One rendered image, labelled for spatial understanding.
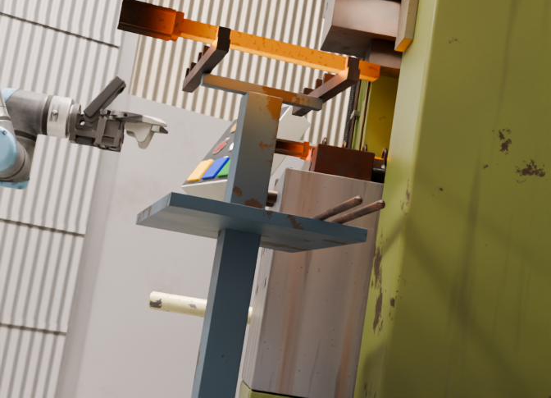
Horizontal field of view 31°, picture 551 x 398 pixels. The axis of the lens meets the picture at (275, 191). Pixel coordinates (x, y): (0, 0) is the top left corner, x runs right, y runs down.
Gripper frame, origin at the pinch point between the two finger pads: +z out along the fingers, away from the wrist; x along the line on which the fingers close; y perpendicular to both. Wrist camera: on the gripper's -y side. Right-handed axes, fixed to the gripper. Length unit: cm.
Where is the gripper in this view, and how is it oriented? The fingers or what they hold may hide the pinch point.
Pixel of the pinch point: (163, 125)
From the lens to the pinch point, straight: 221.0
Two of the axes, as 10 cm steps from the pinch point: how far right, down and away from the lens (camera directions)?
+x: 0.8, -1.3, -9.9
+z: 9.8, 1.7, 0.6
